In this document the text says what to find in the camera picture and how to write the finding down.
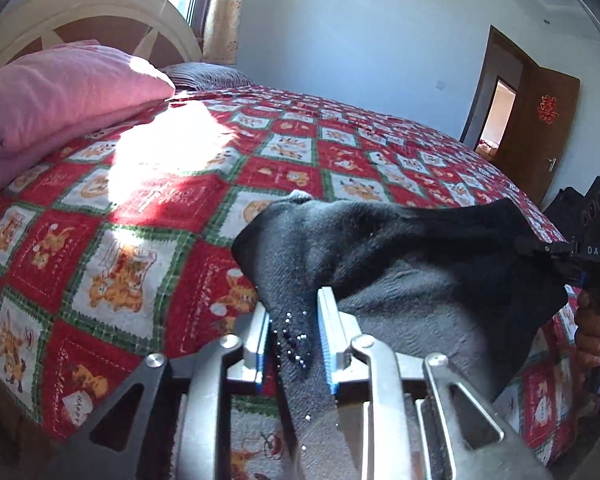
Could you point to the red paper door decoration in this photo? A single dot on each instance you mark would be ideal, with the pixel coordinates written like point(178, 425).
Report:
point(547, 109)

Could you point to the striped grey pillow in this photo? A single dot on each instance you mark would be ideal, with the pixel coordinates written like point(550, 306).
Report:
point(197, 76)

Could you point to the red patterned bedspread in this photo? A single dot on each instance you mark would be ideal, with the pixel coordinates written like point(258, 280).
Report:
point(118, 244)

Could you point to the person right hand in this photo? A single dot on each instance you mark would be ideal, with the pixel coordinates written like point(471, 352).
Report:
point(588, 331)

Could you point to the brown wooden door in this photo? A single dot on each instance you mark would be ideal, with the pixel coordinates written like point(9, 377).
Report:
point(530, 149)

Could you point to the black pants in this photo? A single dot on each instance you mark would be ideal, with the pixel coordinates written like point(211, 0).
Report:
point(419, 280)

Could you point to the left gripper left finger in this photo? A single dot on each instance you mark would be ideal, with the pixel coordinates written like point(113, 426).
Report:
point(170, 418)

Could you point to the yellow right curtain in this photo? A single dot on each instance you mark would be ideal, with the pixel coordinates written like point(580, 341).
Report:
point(220, 43)

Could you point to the pink folded blanket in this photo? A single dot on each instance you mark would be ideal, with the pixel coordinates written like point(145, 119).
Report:
point(50, 97)

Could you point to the black folding chair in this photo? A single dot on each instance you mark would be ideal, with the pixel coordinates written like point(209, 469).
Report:
point(567, 207)

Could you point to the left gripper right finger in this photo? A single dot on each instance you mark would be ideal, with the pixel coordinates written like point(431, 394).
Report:
point(420, 417)

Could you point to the cream wooden headboard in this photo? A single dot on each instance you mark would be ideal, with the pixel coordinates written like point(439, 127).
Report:
point(151, 29)

